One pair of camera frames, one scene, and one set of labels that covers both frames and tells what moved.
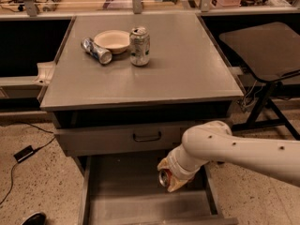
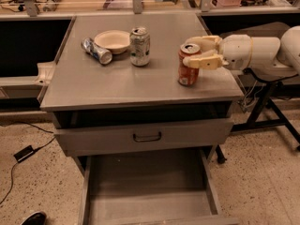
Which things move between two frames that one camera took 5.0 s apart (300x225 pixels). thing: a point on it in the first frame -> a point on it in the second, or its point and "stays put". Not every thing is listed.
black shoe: (37, 218) stays put
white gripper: (175, 166) -> (236, 52)
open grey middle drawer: (124, 189) stays put
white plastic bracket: (45, 72) stays put
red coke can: (164, 175) -> (187, 76)
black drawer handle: (147, 140) stays put
